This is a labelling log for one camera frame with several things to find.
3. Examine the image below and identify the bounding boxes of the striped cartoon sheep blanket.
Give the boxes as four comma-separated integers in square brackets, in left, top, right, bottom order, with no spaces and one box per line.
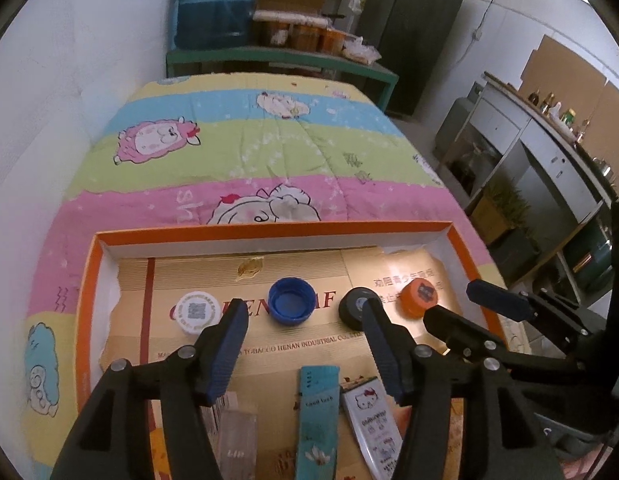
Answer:
[22,72,527,480]

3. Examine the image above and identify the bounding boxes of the blue water jug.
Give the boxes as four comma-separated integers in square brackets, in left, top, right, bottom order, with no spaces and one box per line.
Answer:
[174,0,268,51]

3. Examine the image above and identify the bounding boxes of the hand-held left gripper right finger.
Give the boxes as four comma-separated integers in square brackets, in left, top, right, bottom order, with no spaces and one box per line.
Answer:
[362,297,565,480]

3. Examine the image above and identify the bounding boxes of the green metal table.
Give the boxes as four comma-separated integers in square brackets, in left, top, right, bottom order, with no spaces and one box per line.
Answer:
[166,45,400,116]

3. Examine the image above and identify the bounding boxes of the white cartoon lighter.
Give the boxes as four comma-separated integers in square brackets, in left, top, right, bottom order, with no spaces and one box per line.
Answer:
[339,379,405,478]

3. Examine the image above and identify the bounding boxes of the white plastic bag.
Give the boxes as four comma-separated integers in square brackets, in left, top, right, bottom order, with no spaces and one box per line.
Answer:
[342,35,383,65]

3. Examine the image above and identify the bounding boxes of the grey kitchen counter cabinet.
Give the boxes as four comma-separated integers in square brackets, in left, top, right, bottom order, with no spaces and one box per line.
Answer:
[434,72,619,306]

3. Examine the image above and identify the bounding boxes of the potted plant in brown pot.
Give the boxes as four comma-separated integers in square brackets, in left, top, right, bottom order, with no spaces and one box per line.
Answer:
[472,180,533,241]

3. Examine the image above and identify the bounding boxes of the white bottle cap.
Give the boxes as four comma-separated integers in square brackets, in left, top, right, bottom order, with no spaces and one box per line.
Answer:
[172,290,221,337]

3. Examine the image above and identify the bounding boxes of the black bottle cap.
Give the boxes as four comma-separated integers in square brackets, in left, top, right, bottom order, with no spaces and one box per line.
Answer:
[338,287,377,332]

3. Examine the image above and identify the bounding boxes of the potted plant in dark pot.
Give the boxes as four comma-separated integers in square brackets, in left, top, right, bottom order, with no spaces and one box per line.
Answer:
[494,225,540,281]

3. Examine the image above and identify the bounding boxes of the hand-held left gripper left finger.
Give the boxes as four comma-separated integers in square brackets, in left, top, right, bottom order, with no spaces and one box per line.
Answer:
[50,298,250,480]

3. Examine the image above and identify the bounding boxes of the jar of orange preserves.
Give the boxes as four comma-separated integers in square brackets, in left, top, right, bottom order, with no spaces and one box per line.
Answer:
[257,19,290,50]
[288,24,321,52]
[319,27,347,55]

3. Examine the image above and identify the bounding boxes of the orange cap with dark print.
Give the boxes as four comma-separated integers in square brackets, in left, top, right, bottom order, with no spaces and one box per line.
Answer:
[399,279,440,318]

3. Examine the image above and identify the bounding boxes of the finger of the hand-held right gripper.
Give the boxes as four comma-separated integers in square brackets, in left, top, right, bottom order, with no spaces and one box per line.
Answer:
[423,305,515,366]
[466,279,590,336]

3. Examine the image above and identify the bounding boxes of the clear plastic lighter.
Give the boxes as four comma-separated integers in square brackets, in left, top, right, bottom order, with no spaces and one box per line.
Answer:
[217,407,260,480]

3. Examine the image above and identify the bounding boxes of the green air fryer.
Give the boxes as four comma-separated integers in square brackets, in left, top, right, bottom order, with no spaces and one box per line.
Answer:
[564,220,615,291]

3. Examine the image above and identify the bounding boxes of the blue bottle cap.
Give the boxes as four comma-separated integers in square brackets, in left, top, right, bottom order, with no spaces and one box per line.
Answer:
[268,277,316,325]

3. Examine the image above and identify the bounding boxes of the large plastic oil jug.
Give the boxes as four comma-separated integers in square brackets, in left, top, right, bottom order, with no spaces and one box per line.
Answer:
[452,142,485,196]

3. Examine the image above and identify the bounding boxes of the orange-rimmed cardboard tray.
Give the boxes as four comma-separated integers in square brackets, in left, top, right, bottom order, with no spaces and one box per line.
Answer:
[74,220,513,480]

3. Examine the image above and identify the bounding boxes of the teal patterned lighter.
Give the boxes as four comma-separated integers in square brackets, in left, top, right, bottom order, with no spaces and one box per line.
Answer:
[294,365,341,480]

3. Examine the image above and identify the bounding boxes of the dark grey refrigerator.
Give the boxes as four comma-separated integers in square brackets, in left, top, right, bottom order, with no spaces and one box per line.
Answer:
[357,0,467,116]

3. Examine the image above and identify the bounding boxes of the cardboard wall panels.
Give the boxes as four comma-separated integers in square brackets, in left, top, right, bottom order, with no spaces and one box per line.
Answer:
[519,35,619,161]

